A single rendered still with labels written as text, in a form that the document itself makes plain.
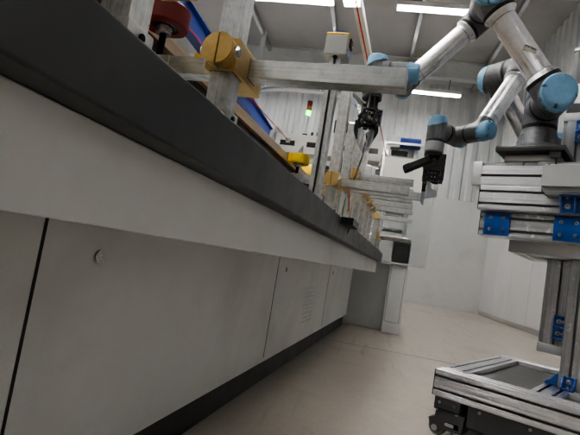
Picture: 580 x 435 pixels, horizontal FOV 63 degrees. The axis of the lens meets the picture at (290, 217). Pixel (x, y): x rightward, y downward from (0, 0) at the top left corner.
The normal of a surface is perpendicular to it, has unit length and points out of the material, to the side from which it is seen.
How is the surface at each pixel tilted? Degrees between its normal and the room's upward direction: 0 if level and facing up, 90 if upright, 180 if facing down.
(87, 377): 90
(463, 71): 90
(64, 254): 90
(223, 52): 90
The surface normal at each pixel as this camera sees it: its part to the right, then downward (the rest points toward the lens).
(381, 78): -0.25, -0.12
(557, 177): -0.62, -0.17
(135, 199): 0.95, 0.14
